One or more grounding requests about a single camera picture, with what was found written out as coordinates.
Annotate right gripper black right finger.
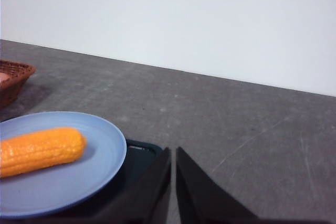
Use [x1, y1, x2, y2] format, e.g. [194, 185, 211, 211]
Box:
[175, 146, 260, 224]

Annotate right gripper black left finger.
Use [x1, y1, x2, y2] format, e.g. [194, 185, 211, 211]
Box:
[98, 147, 172, 224]

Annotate yellow corn cob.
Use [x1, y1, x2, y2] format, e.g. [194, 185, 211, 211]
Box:
[0, 126, 88, 178]

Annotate brown wicker basket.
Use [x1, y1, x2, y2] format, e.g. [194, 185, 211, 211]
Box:
[0, 59, 37, 110]

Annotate dark green tray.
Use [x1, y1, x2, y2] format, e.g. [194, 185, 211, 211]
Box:
[86, 138, 164, 218]

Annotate light blue round plate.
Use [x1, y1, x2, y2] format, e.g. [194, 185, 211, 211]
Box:
[0, 111, 128, 220]

